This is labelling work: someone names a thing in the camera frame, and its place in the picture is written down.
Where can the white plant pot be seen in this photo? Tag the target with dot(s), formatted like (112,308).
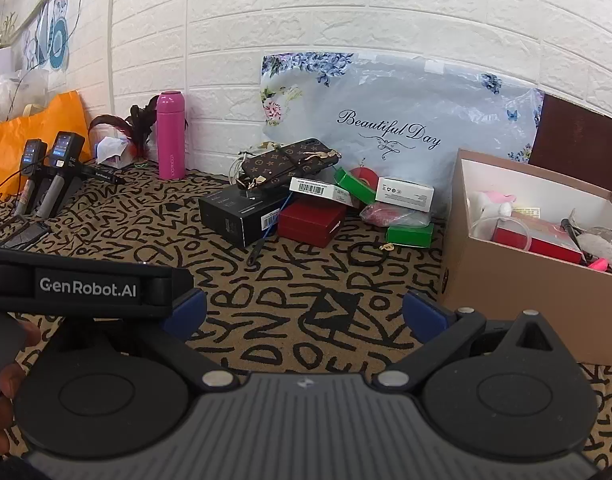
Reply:
(1,60)

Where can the letter print tablecloth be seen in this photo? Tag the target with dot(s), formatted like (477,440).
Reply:
(286,300)

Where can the white crumpled tissue paper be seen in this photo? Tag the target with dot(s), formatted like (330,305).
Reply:
(111,150)

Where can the green potted plant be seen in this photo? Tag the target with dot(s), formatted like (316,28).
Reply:
(5,30)

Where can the white small product box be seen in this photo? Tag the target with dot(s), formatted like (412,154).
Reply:
(403,194)

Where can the black flat stand base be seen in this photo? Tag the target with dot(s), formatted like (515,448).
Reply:
(23,235)

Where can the blue wall decal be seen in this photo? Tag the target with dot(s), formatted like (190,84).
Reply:
(58,40)

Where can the white fluffy bag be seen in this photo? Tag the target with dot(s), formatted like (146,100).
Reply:
(6,97)

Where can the brown cardboard box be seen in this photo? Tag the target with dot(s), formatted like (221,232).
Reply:
(510,300)

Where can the dark red feather decoration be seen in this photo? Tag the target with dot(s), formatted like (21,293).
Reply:
(136,115)

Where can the floral plastic bag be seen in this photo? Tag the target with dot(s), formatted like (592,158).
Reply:
(385,100)

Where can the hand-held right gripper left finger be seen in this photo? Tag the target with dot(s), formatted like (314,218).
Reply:
(186,312)

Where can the person's left hand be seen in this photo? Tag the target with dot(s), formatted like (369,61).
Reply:
(11,380)

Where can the white pink plush toy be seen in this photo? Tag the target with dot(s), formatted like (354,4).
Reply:
(488,202)

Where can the red tape roll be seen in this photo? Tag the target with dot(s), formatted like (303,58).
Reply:
(367,176)

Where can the dark brown board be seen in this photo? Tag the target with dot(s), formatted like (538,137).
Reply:
(580,130)

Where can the white medicine box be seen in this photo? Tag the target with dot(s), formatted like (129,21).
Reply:
(316,189)

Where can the black handheld device with screen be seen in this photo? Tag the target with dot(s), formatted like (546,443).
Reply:
(33,160)
(63,155)

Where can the pink insulated bottle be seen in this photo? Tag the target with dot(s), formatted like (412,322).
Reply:
(171,135)

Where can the brown monogram phone case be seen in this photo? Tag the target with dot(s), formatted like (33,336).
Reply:
(286,160)

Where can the red flat box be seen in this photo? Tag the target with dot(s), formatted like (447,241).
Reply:
(550,247)

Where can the black product box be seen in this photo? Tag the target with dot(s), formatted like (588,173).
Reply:
(236,215)

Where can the red gift box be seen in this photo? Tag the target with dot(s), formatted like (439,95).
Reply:
(306,220)

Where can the clear plastic container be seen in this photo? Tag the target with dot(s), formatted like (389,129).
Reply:
(485,232)

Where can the grey fuzzy item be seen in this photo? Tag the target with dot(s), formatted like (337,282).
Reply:
(600,240)

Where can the green small box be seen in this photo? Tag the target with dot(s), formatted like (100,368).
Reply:
(408,235)
(347,182)

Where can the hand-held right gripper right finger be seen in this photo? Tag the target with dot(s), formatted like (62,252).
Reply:
(423,315)

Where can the orange paper bag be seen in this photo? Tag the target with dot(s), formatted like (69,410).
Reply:
(51,120)

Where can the red pouch in plastic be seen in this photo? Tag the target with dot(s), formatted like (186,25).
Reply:
(390,216)

